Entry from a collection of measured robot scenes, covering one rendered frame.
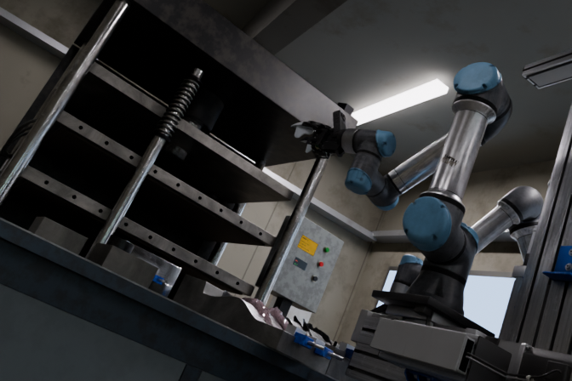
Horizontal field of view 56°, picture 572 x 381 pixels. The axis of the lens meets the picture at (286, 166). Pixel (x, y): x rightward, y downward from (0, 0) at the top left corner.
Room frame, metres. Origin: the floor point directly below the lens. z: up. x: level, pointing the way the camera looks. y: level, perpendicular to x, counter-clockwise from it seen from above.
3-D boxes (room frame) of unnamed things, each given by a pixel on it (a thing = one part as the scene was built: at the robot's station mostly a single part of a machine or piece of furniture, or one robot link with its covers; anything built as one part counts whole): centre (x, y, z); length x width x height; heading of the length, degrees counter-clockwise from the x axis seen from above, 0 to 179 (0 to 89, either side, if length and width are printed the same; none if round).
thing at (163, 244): (2.63, 0.55, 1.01); 1.10 x 0.74 x 0.05; 116
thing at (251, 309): (1.82, -0.11, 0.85); 0.50 x 0.26 x 0.11; 43
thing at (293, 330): (1.59, -0.26, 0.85); 0.13 x 0.05 x 0.05; 43
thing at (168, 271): (2.53, 0.45, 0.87); 0.50 x 0.27 x 0.17; 26
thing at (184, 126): (2.64, 0.56, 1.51); 1.10 x 0.70 x 0.05; 116
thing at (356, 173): (1.45, -0.22, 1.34); 0.11 x 0.08 x 0.11; 136
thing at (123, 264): (1.68, 0.32, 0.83); 0.20 x 0.15 x 0.07; 26
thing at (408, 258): (1.86, -0.55, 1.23); 0.09 x 0.08 x 0.11; 65
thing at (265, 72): (2.58, 0.53, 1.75); 1.30 x 0.84 x 0.61; 116
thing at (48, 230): (1.62, 0.51, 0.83); 0.17 x 0.13 x 0.06; 26
